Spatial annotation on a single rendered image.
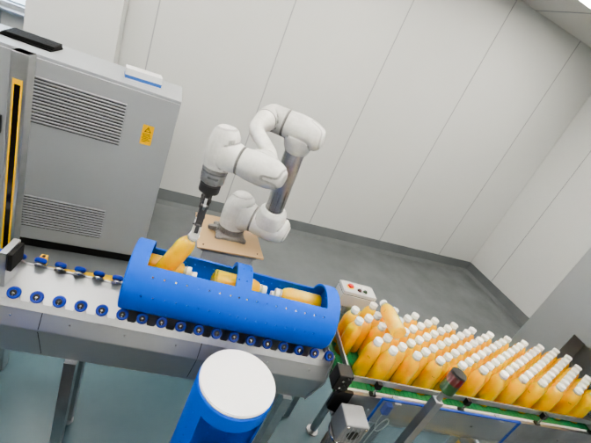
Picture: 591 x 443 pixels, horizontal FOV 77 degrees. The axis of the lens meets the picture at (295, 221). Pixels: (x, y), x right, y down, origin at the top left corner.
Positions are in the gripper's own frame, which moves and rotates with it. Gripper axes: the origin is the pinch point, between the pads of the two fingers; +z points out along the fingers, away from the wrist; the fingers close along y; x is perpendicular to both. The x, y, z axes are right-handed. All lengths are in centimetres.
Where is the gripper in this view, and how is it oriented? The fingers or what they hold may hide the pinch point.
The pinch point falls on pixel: (196, 228)
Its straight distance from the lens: 146.5
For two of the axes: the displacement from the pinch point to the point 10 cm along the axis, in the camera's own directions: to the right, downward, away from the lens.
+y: 1.2, 4.7, -8.7
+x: 9.2, 2.7, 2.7
